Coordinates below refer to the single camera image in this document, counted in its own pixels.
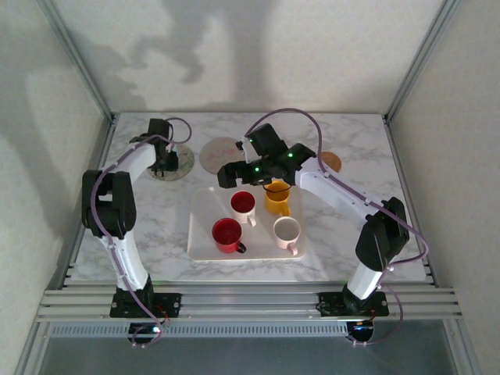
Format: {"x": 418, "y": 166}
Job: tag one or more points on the shiny grey round coaster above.
{"x": 177, "y": 176}

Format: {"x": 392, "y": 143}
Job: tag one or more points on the large beige round printed coaster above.
{"x": 215, "y": 154}

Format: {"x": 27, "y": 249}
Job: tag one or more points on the yellow mug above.
{"x": 278, "y": 203}

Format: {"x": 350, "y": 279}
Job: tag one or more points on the woven rattan coaster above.
{"x": 332, "y": 162}

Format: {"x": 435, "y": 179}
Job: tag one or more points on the pale pink mug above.
{"x": 286, "y": 232}

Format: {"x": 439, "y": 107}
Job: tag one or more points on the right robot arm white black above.
{"x": 336, "y": 195}

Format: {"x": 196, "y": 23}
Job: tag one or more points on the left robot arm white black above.
{"x": 113, "y": 207}

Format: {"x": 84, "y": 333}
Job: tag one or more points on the white mug red inside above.
{"x": 243, "y": 205}

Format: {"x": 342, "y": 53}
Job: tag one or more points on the white rectangular tray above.
{"x": 203, "y": 242}

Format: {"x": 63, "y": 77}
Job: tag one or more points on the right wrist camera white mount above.
{"x": 243, "y": 150}

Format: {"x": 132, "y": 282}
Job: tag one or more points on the aluminium side rail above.
{"x": 397, "y": 156}
{"x": 102, "y": 156}

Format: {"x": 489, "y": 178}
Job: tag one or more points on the aluminium frame post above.
{"x": 422, "y": 58}
{"x": 77, "y": 58}

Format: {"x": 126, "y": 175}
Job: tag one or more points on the aluminium cross rail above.
{"x": 250, "y": 304}

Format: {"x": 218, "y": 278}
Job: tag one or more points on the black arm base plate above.
{"x": 172, "y": 304}
{"x": 330, "y": 306}

